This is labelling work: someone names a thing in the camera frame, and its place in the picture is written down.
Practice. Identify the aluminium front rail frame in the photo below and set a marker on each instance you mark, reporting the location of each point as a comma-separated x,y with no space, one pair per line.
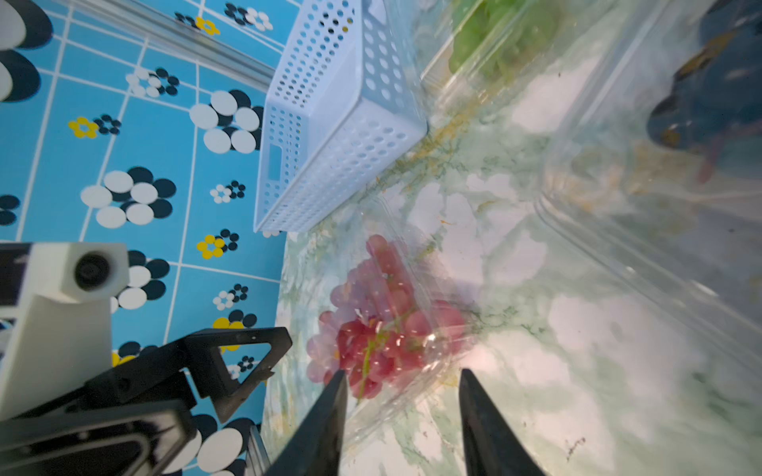
180,38

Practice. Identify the black grape bunch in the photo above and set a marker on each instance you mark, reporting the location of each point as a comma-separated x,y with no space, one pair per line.
715,96

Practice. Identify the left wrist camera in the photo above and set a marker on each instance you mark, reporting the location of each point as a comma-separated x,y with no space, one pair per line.
56,331

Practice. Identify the clear plastic clamshell container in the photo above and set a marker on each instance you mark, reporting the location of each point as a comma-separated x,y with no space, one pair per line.
429,26

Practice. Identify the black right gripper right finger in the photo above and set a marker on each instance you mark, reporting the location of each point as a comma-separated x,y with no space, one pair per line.
490,446

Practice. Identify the light blue perforated plastic basket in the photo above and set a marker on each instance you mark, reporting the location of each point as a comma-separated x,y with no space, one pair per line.
342,107

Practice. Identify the red grape bunch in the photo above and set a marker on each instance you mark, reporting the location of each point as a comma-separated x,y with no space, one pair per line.
381,330

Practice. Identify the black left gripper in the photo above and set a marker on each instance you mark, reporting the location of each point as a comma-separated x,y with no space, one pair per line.
135,418

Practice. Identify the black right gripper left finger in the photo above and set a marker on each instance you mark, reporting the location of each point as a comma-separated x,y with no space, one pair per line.
315,447

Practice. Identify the green grape bunch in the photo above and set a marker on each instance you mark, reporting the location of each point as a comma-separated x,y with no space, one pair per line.
499,38

